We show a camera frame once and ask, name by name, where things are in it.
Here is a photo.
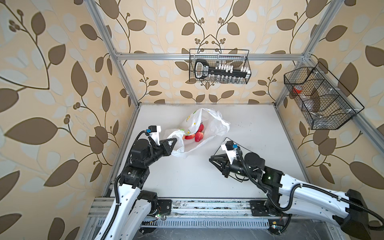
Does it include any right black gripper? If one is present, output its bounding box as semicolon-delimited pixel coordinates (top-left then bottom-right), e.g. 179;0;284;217
209;153;256;181

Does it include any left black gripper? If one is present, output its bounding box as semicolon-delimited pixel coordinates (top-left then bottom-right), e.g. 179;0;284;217
142;136;177;169

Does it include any white plastic bag fruit print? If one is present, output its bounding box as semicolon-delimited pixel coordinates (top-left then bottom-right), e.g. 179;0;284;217
165;108;230;158

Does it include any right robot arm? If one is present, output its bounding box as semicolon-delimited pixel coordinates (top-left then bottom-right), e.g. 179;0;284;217
209;148;384;240

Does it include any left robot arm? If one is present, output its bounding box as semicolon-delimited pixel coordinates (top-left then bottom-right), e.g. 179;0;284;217
95;126;177;240

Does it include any white tray black rim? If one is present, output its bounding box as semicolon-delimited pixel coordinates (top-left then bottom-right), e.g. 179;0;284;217
214;139;263;183

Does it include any red item in right basket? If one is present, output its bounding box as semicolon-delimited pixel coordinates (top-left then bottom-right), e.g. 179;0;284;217
292;85;303;95

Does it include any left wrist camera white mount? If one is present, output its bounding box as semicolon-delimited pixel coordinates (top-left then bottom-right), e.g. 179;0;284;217
145;126;161;147

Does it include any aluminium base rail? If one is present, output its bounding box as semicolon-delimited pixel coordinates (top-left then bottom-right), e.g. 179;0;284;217
86;197;337;229

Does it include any black handled tool in basket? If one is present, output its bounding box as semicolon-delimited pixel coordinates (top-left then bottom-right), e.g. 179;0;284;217
192;59;251;81

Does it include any back black wire basket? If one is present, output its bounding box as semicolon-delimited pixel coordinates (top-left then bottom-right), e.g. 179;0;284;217
189;48;252;85

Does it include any black wire basket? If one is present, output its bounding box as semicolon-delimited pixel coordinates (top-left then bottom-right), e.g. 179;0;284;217
284;62;365;130
189;48;252;85

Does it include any right black wire basket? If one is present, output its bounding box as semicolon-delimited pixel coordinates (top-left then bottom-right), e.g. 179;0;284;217
284;62;365;130

